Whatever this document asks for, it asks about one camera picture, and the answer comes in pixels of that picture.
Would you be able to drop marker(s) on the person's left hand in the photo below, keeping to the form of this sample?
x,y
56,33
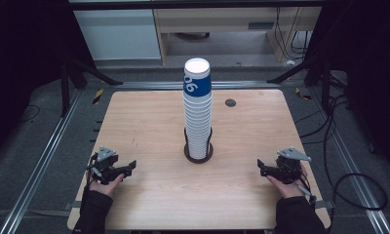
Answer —
x,y
102,189

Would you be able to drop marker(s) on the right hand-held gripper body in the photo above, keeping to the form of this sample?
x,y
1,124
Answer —
x,y
289,169

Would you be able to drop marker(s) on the grey table bracket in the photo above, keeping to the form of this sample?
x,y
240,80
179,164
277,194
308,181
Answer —
x,y
71,205
326,204

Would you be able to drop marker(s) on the white cabinet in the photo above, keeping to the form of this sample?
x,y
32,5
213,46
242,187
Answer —
x,y
118,34

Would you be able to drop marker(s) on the round grey table grommet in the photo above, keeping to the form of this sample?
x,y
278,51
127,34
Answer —
x,y
230,103

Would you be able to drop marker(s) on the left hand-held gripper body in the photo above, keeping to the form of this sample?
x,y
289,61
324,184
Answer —
x,y
106,162

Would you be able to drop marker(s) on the person's right hand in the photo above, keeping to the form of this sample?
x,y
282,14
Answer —
x,y
290,190

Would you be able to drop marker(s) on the yellow and black tape strip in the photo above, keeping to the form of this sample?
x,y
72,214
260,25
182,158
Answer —
x,y
98,96
302,94

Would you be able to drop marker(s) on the light wooden desk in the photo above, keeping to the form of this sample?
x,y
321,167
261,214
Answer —
x,y
215,19

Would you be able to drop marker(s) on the stack of paper cups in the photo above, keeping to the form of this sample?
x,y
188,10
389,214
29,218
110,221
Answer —
x,y
198,113

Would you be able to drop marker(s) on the aluminium floor rail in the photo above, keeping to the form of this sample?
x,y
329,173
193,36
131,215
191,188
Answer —
x,y
150,85
355,169
37,165

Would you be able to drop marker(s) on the black chair base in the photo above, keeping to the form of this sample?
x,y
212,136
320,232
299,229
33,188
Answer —
x,y
193,35

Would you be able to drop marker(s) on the black metal stand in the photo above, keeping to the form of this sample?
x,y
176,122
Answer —
x,y
65,91
316,70

